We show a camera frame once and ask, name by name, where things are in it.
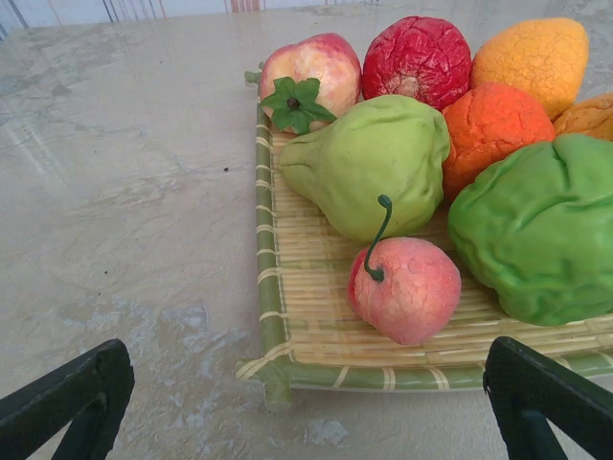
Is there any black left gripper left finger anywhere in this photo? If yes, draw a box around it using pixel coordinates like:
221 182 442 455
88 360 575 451
0 338 136 460

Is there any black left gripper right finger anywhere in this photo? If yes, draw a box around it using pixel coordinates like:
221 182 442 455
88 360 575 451
482 335 613 460

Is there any small pink apple with stem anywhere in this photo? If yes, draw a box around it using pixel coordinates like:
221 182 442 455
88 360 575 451
347 194 464 347

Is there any bright orange wrinkled fruit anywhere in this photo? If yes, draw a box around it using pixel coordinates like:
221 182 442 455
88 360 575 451
440 81 556 205

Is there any dull orange-yellow wrinkled fruit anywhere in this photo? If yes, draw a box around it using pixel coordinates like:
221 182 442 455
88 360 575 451
553 92 613 144

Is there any light green pear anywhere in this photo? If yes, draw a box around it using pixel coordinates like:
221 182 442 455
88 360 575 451
279 94 452 245

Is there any yellow-orange lemon-shaped fruit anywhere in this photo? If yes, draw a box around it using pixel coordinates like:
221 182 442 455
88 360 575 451
468 17 590 122

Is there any red wrinkled fruit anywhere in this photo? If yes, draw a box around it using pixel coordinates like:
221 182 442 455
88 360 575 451
361 15 474 112

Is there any pink-yellow apple with green leaf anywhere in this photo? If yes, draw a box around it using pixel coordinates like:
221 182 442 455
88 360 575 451
259 32 363 136

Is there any woven bamboo mat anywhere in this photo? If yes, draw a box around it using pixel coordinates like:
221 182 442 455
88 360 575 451
234 61 613 413

